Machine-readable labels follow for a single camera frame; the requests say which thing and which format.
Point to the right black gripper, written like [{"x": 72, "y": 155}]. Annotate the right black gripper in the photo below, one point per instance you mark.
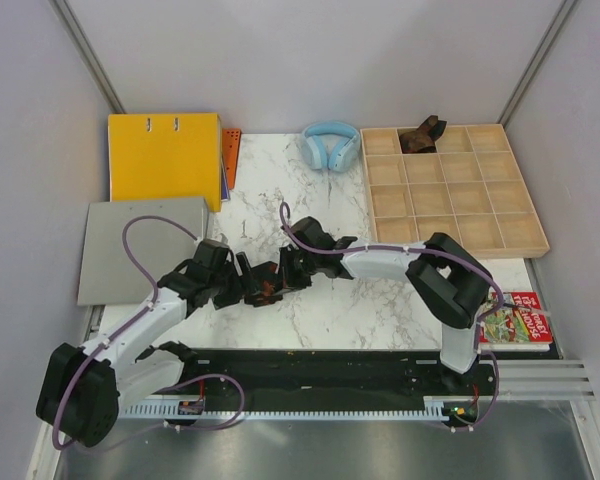
[{"x": 290, "y": 281}]

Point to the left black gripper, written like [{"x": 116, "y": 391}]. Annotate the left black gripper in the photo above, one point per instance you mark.
[{"x": 242, "y": 285}]

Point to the light blue headphones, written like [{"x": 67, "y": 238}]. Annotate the light blue headphones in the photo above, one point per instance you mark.
[{"x": 334, "y": 146}]

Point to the black orange floral tie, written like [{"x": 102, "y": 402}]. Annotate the black orange floral tie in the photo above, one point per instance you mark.
[{"x": 265, "y": 284}]

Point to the yellow ring binder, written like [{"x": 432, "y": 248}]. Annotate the yellow ring binder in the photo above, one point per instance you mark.
[{"x": 168, "y": 155}]

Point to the red treehouse book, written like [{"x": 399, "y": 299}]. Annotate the red treehouse book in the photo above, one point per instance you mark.
[{"x": 519, "y": 325}]

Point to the wooden compartment tray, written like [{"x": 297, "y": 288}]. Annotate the wooden compartment tray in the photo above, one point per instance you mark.
[{"x": 470, "y": 187}]

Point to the white cable duct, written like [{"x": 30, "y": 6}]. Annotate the white cable duct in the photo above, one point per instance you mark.
[{"x": 172, "y": 408}]

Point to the orange perforated board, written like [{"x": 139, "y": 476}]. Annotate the orange perforated board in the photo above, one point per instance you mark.
[{"x": 231, "y": 139}]

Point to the purple notebook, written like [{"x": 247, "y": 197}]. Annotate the purple notebook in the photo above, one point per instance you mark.
[{"x": 225, "y": 191}]

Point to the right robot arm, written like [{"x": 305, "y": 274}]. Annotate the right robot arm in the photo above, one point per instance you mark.
[{"x": 451, "y": 283}]

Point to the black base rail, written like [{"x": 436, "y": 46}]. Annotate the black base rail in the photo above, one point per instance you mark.
[{"x": 295, "y": 381}]

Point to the brown rolled tie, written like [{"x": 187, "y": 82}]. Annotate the brown rolled tie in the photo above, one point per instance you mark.
[{"x": 422, "y": 140}]

